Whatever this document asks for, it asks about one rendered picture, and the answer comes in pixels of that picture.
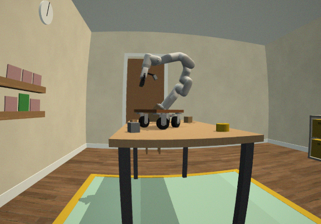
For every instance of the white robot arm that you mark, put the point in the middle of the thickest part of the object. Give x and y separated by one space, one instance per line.
187 63

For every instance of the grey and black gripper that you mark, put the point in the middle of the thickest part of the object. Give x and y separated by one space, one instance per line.
143 75

